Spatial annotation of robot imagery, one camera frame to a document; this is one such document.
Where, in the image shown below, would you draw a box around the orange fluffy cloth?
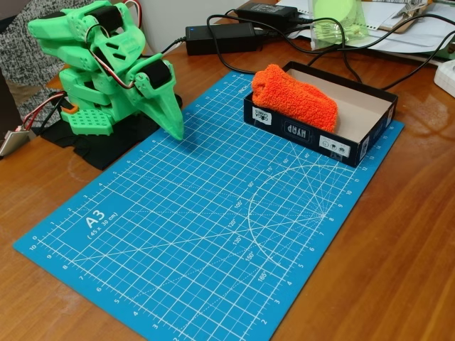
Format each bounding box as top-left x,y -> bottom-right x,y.
251,63 -> 338,134

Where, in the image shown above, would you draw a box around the green circuit board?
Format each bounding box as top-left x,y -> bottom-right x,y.
437,35 -> 455,61

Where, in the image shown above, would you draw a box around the black power adapter blue light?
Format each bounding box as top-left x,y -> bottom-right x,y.
185,23 -> 266,57

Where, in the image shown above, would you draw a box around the blue A3 cutting mat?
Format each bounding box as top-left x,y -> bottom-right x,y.
12,70 -> 406,341

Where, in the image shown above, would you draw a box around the black power adapter white label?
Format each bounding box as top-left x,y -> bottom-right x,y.
236,1 -> 299,23

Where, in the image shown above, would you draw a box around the black cardboard box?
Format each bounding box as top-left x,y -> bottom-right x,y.
243,60 -> 398,168

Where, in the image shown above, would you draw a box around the grey patterned fabric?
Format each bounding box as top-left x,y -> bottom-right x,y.
0,0 -> 70,121

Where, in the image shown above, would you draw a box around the silver controller board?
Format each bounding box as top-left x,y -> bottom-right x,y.
0,129 -> 33,158

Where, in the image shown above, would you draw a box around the clear bag with green item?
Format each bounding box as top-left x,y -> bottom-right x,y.
309,0 -> 370,50

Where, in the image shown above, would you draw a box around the brown clipboard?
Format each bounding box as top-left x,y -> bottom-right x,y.
378,0 -> 433,35

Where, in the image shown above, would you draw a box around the white paper stack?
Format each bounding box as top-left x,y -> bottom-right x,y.
277,0 -> 455,67

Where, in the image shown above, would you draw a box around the silver binder clip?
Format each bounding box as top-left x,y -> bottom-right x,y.
392,1 -> 427,19

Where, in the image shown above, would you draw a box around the white plastic block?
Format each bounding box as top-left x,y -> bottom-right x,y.
433,59 -> 455,99

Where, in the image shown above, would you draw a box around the black power cable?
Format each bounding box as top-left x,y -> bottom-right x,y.
156,37 -> 189,58

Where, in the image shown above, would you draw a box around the red white black servo wire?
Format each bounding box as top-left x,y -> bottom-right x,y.
84,0 -> 143,90

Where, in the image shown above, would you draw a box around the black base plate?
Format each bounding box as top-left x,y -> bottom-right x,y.
41,94 -> 184,171

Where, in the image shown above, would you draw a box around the black looped cable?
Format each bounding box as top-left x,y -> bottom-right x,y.
208,13 -> 277,77

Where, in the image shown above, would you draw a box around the red and black wires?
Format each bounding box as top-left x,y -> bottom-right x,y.
21,90 -> 68,133

